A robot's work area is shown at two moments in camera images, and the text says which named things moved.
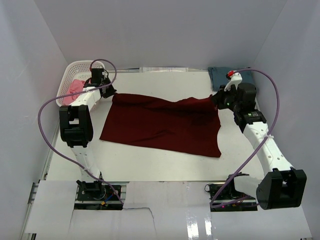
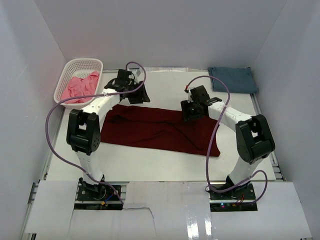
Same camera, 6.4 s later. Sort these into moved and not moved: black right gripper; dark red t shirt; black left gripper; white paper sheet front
Moved: black right gripper; black left gripper
Not moved: dark red t shirt; white paper sheet front
